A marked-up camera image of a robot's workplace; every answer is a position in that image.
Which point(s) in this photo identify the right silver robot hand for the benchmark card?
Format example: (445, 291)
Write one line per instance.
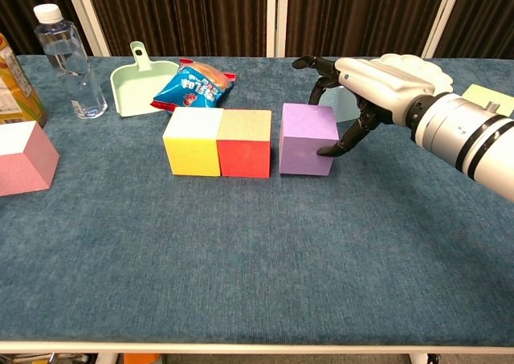
(377, 83)

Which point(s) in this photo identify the light blue cube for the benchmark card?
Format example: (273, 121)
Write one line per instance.
(345, 107)

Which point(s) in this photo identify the purple cube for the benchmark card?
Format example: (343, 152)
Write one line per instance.
(305, 139)

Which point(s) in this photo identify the green cube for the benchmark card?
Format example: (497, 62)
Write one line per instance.
(478, 95)

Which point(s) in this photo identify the orange-red cube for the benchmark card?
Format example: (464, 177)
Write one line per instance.
(245, 157)

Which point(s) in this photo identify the yellow cube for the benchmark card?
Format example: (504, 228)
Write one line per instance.
(192, 155)

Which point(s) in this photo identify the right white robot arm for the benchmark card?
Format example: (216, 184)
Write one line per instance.
(462, 127)

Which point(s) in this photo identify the pink cube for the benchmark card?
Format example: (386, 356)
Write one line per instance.
(24, 171)

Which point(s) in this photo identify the white flower-shaped paint palette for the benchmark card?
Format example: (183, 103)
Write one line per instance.
(437, 78)

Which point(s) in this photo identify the blue snack bag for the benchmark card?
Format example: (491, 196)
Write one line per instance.
(192, 88)

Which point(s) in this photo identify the blue table cloth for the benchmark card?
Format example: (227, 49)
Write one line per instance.
(257, 239)

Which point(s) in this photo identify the mint green dustpan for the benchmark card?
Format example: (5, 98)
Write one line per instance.
(132, 91)

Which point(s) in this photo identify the clear plastic water bottle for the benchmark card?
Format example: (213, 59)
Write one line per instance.
(72, 70)

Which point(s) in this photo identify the amber tea bottle yellow label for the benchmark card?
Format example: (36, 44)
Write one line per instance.
(16, 95)

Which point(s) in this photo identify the white table frame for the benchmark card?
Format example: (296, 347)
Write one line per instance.
(257, 348)

